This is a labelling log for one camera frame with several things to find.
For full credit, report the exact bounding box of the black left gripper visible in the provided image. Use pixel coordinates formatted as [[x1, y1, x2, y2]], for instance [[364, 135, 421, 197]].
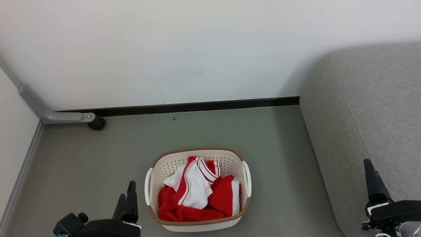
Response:
[[74, 180, 143, 237]]

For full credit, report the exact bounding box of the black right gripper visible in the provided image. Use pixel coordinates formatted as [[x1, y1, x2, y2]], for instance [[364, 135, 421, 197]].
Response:
[[361, 159, 421, 232]]

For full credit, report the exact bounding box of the red and white sports clothing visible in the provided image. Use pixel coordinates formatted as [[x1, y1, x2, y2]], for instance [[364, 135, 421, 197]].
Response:
[[158, 156, 242, 223]]

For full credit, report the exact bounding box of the grey fabric sofa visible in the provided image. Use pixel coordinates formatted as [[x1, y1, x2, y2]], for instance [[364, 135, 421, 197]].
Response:
[[299, 42, 421, 237]]

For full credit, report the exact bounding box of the white laundry basket brown rim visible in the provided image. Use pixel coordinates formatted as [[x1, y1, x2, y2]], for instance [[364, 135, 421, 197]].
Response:
[[145, 146, 252, 232]]

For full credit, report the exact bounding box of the black round caster foot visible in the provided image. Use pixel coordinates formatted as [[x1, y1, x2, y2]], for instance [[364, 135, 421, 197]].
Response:
[[88, 115, 107, 131]]

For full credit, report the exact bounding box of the grey skirting strip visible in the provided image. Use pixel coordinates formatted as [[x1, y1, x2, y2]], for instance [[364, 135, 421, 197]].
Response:
[[0, 121, 45, 231]]

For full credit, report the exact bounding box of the grey metal furniture leg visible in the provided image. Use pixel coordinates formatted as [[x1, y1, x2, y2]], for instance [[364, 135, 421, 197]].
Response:
[[18, 86, 96, 124]]

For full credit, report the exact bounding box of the black baseboard strip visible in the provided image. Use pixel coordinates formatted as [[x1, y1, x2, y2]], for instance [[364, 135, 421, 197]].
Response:
[[58, 96, 300, 117]]

